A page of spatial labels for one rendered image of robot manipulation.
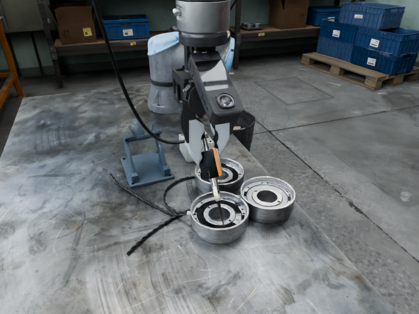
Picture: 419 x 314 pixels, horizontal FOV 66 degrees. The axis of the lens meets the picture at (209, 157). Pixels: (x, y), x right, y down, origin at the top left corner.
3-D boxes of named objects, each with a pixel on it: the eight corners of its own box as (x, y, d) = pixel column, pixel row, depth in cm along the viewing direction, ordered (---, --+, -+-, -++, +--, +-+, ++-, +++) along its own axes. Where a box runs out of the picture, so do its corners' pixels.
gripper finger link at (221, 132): (219, 144, 62) (214, 99, 56) (233, 159, 57) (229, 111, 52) (204, 148, 61) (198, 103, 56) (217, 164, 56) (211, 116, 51)
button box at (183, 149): (214, 157, 81) (214, 140, 78) (187, 162, 79) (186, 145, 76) (204, 143, 87) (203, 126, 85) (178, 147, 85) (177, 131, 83)
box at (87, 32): (104, 42, 362) (98, 5, 342) (57, 46, 344) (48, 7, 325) (98, 35, 393) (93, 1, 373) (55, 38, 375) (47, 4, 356)
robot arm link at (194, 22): (239, 0, 43) (181, 3, 40) (238, 37, 45) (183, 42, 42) (217, -4, 49) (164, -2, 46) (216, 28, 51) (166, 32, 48)
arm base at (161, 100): (144, 100, 114) (141, 72, 109) (185, 95, 119) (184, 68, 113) (153, 116, 102) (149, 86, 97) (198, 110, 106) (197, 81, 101)
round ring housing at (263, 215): (291, 194, 68) (294, 178, 66) (293, 229, 59) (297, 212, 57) (241, 189, 70) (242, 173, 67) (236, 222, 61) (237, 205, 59)
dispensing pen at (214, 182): (220, 230, 53) (197, 130, 53) (212, 227, 57) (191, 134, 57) (232, 226, 54) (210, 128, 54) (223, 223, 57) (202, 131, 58)
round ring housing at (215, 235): (250, 212, 63) (252, 195, 61) (242, 252, 55) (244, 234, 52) (199, 204, 65) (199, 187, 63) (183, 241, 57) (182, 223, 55)
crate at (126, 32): (146, 33, 408) (144, 14, 397) (151, 38, 377) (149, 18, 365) (104, 35, 395) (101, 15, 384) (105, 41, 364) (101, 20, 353)
